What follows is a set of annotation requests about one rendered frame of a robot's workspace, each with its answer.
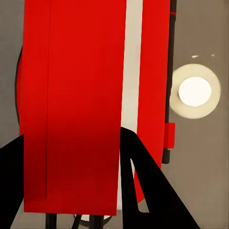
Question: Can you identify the radio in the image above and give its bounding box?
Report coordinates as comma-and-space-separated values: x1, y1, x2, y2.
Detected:
15, 0, 177, 229

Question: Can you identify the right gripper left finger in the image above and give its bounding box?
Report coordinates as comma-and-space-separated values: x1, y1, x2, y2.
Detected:
0, 134, 24, 229

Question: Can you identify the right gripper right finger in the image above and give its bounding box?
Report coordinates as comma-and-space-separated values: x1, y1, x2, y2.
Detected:
120, 127, 200, 229

